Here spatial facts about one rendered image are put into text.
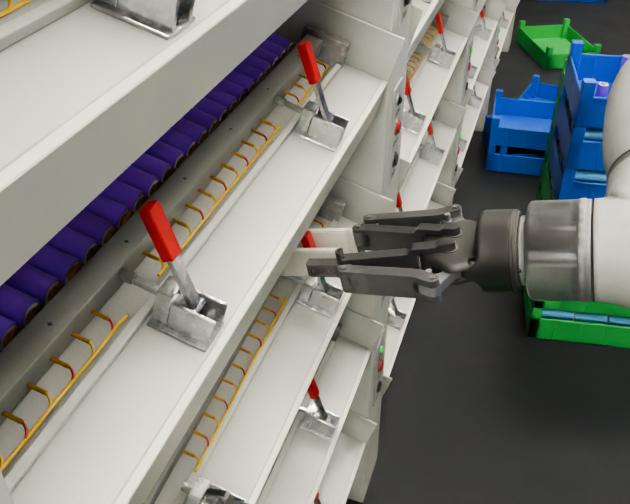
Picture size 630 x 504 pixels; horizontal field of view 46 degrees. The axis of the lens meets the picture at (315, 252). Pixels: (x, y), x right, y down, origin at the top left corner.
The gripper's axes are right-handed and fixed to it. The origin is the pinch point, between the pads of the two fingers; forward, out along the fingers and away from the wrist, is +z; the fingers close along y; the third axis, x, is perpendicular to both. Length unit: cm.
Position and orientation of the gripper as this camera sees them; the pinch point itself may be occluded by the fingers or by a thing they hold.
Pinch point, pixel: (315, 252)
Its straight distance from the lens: 74.4
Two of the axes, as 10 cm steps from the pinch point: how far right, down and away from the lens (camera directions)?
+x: -2.2, -8.3, -5.1
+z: -9.2, 0.1, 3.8
